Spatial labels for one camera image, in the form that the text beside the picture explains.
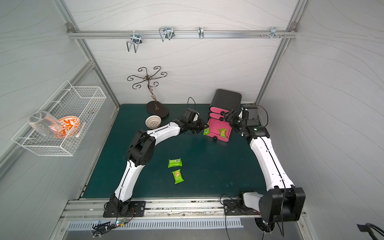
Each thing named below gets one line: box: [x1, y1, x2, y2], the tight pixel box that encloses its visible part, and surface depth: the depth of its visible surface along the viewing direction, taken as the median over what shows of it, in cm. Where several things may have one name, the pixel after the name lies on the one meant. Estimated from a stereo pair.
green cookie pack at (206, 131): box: [203, 127, 210, 136], surface depth 96 cm
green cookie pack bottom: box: [171, 169, 185, 185], surface depth 85 cm
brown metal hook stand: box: [127, 66, 169, 118], surface depth 98 cm
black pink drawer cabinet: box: [206, 89, 242, 142], surface depth 103 cm
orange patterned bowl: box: [58, 116, 81, 138], surface depth 68 cm
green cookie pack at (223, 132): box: [219, 128, 227, 138], surface depth 103 cm
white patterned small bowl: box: [145, 115, 162, 129], surface depth 109 cm
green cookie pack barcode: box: [167, 158, 183, 168], surface depth 90 cm
